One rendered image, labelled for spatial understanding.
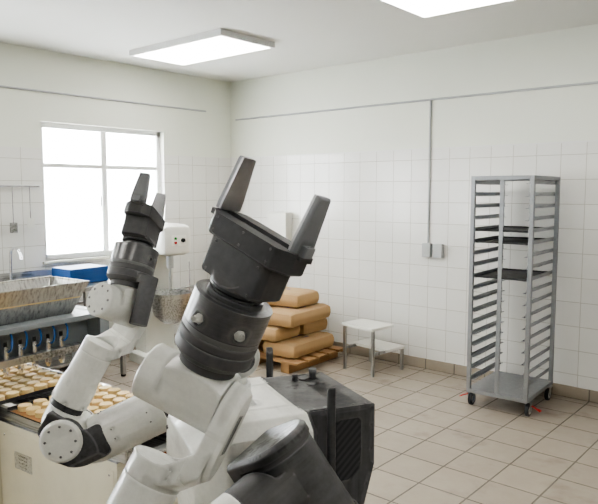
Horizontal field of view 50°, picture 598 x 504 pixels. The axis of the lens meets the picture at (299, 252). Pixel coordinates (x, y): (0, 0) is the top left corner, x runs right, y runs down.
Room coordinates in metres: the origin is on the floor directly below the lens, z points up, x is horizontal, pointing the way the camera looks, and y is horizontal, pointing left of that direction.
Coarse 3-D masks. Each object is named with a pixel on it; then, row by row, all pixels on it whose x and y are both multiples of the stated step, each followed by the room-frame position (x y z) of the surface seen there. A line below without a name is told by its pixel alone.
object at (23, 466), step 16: (0, 432) 2.38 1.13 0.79; (16, 432) 2.31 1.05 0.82; (32, 432) 2.25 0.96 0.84; (0, 448) 2.38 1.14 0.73; (16, 448) 2.31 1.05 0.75; (32, 448) 2.25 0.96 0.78; (16, 464) 2.31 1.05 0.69; (32, 464) 2.26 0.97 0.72; (48, 464) 2.20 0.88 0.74; (96, 464) 2.05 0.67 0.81; (112, 464) 2.00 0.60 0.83; (16, 480) 2.32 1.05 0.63; (32, 480) 2.26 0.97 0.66; (48, 480) 2.20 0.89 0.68; (64, 480) 2.15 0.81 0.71; (80, 480) 2.09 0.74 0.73; (96, 480) 2.05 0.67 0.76; (112, 480) 2.00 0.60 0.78; (16, 496) 2.32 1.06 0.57; (32, 496) 2.26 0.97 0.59; (48, 496) 2.20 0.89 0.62; (64, 496) 2.15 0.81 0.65; (80, 496) 2.10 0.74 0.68; (96, 496) 2.05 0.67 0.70
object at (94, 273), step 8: (80, 264) 6.02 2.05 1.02; (88, 264) 6.02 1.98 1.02; (96, 264) 6.02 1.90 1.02; (56, 272) 5.75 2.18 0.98; (64, 272) 5.67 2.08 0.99; (72, 272) 5.63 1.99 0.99; (80, 272) 5.70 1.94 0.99; (88, 272) 5.76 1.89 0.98; (96, 272) 5.83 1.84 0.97; (104, 272) 5.89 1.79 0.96; (96, 280) 5.82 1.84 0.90; (104, 280) 5.89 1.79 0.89
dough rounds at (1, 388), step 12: (0, 372) 2.73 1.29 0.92; (12, 372) 2.75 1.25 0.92; (24, 372) 2.73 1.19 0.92; (36, 372) 2.77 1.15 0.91; (48, 372) 2.73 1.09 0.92; (0, 384) 2.58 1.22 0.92; (12, 384) 2.56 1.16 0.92; (24, 384) 2.60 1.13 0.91; (36, 384) 2.56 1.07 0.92; (48, 384) 2.59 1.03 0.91; (0, 396) 2.41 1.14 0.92; (12, 396) 2.44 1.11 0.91
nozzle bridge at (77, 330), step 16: (32, 320) 2.59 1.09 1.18; (48, 320) 2.59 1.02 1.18; (64, 320) 2.63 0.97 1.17; (80, 320) 2.69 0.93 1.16; (96, 320) 2.79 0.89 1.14; (0, 336) 2.49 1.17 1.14; (16, 336) 2.55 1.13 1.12; (64, 336) 2.72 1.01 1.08; (80, 336) 2.79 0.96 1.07; (0, 352) 2.49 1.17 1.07; (16, 352) 2.54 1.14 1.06; (48, 352) 2.60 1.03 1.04; (64, 352) 2.67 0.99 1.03; (0, 368) 2.43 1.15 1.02
